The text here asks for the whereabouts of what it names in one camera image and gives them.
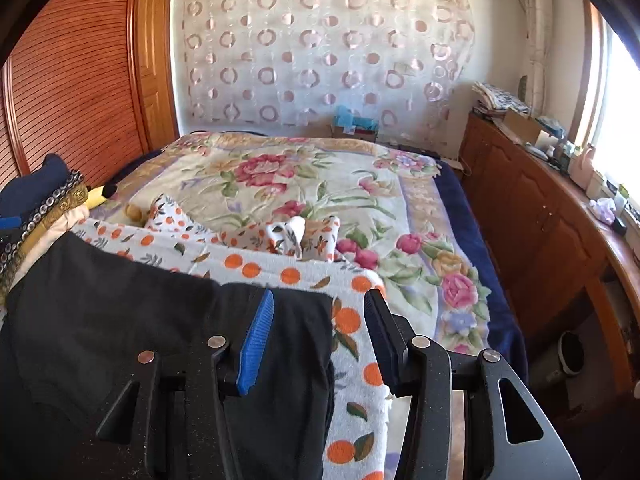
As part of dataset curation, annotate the folded navy cloth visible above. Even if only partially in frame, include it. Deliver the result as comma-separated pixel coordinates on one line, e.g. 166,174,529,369
0,154,71,222

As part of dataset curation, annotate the folded cream cloth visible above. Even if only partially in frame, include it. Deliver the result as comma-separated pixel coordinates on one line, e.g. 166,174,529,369
9,207,94,292

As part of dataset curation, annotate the pale window drape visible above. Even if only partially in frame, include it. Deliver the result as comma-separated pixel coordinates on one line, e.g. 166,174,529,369
519,0,557,112

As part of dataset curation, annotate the blue packet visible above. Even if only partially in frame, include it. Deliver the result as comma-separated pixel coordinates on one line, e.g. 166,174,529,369
334,105,380,131

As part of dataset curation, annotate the yellow plush toy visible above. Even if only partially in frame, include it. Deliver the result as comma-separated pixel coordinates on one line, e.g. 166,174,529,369
84,183,119,209

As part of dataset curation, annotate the navy bed sheet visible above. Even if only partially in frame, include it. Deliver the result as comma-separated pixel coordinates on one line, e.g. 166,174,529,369
434,164,529,387

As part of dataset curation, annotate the orange-print white sheet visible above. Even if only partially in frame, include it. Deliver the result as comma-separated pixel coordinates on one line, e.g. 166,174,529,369
70,192,402,480

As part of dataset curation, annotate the sheer circle-patterned curtain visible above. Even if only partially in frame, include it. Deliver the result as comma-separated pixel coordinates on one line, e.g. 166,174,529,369
172,0,476,144

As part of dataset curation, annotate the long wooden cabinet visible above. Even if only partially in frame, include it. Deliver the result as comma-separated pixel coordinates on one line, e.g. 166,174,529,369
457,112,640,402

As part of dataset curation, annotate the open cardboard box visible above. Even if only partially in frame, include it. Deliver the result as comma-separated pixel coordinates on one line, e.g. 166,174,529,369
502,110,544,144

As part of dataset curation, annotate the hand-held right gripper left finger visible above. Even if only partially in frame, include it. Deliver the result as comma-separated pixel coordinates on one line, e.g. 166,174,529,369
95,289,276,480

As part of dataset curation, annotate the wooden slatted wardrobe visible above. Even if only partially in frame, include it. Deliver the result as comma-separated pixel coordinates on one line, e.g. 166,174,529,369
0,0,181,197

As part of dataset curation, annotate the crumpled white tissue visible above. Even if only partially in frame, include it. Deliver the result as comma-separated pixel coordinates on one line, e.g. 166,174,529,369
590,197,617,224

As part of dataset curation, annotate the round white appliance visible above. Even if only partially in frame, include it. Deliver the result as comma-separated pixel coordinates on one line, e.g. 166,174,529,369
557,330,586,377

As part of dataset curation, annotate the window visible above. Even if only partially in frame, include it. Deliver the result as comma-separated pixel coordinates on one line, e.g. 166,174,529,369
575,0,640,202

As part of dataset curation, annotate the mustard yellow cloth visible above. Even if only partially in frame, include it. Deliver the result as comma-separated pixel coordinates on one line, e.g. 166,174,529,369
21,182,92,257

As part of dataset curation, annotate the pale pink bottle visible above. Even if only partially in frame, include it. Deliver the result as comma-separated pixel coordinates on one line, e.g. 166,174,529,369
574,144,601,187

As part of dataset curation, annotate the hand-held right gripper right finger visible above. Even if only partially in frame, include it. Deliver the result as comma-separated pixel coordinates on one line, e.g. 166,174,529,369
363,289,583,480

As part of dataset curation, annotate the dark circle-patterned cloth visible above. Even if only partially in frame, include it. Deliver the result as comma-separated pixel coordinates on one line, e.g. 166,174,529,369
0,169,87,282

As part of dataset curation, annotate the brown cardboard box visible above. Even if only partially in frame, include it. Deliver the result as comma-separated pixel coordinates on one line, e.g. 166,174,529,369
330,122,379,144

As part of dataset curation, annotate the black printed t-shirt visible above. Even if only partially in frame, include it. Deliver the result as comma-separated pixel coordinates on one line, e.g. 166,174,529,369
0,232,337,480

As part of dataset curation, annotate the floral blanket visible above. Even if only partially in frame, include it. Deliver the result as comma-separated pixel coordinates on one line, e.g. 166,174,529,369
95,132,494,357

